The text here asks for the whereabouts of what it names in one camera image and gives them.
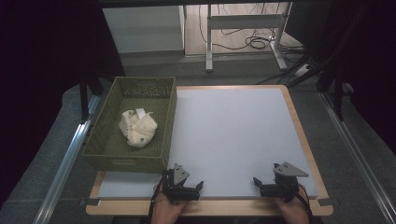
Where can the white power strip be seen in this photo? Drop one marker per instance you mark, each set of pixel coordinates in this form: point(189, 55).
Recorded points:
point(302, 70)

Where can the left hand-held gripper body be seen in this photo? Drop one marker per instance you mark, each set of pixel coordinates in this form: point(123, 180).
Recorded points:
point(174, 186)

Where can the dark curtain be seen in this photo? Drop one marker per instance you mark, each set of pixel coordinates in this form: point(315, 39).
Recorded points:
point(40, 62)
point(376, 62)

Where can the white desk frame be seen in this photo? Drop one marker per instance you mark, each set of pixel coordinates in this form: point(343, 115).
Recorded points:
point(246, 21)

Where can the aluminium rail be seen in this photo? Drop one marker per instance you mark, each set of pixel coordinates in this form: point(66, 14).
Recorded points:
point(358, 155)
point(67, 165)

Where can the black stand leg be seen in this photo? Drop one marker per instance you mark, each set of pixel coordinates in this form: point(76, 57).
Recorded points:
point(84, 99)

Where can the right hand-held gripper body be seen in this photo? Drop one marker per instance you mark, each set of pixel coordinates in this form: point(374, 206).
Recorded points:
point(286, 183)

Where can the cream printed cloth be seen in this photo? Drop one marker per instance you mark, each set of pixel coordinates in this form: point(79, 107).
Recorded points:
point(139, 129)

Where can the olive green plastic basket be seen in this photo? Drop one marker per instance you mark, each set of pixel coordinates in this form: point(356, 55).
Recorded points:
point(146, 160)

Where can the black tripod stand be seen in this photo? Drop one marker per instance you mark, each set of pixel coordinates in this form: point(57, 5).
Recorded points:
point(337, 81)

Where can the white cabinet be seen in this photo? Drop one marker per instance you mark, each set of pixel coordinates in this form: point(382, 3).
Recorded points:
point(143, 29)

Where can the pale grey table mat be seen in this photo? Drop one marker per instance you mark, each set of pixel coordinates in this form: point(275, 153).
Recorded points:
point(233, 124)

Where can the person's right hand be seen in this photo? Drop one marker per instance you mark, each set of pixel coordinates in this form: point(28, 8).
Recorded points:
point(295, 213)

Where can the person's left hand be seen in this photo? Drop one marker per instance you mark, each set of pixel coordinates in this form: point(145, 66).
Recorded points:
point(165, 211)

